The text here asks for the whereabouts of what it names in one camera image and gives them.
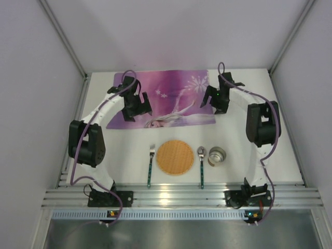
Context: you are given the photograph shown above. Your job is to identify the purple printed placemat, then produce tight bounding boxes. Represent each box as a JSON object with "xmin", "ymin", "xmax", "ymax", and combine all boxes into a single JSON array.
[{"xmin": 107, "ymin": 70, "xmax": 216, "ymax": 129}]

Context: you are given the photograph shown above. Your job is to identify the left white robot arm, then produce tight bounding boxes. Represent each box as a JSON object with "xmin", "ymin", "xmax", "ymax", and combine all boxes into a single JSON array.
[{"xmin": 68, "ymin": 70, "xmax": 152, "ymax": 195}]

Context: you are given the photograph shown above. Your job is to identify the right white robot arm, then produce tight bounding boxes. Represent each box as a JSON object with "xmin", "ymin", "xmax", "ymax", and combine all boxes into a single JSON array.
[{"xmin": 200, "ymin": 72, "xmax": 282, "ymax": 202}]

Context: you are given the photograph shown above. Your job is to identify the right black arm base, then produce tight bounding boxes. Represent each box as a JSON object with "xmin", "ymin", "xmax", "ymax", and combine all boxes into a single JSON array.
[{"xmin": 224, "ymin": 190, "xmax": 272, "ymax": 209}]

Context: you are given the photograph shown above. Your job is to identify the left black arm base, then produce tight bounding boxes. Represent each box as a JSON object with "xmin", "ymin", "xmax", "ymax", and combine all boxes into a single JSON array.
[{"xmin": 87, "ymin": 189, "xmax": 134, "ymax": 208}]

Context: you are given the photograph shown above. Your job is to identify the metal cup with wood band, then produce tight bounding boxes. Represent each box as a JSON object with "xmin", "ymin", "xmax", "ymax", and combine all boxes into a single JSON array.
[{"xmin": 208, "ymin": 146, "xmax": 227, "ymax": 167}]

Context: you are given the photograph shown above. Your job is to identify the round woven wicker plate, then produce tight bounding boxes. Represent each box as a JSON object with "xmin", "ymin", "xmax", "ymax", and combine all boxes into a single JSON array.
[{"xmin": 156, "ymin": 140, "xmax": 194, "ymax": 176}]

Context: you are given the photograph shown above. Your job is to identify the fork with green handle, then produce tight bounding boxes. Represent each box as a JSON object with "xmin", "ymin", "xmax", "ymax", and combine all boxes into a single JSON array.
[{"xmin": 147, "ymin": 144, "xmax": 156, "ymax": 188}]

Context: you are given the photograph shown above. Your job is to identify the left aluminium frame post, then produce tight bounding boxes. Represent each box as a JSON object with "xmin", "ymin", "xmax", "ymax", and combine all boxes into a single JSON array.
[{"xmin": 38, "ymin": 0, "xmax": 88, "ymax": 77}]

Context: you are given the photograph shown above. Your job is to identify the aluminium frame post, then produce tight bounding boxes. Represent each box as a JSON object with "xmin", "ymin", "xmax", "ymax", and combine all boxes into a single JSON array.
[
  {"xmin": 38, "ymin": 0, "xmax": 88, "ymax": 77},
  {"xmin": 268, "ymin": 0, "xmax": 316, "ymax": 76}
]

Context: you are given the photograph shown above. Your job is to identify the spoon with green handle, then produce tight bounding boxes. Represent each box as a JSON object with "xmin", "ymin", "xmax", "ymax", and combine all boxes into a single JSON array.
[{"xmin": 197, "ymin": 146, "xmax": 206, "ymax": 189}]

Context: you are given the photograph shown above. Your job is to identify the aluminium mounting rail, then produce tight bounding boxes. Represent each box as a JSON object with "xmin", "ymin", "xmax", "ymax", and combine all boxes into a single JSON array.
[{"xmin": 41, "ymin": 184, "xmax": 323, "ymax": 209}]

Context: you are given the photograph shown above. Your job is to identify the perforated grey cable duct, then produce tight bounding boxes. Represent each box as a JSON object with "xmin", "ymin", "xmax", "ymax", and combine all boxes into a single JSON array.
[{"xmin": 52, "ymin": 209, "xmax": 261, "ymax": 220}]

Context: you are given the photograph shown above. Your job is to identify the right aluminium frame post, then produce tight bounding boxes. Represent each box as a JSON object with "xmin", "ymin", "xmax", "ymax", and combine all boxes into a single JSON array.
[{"xmin": 268, "ymin": 0, "xmax": 316, "ymax": 76}]

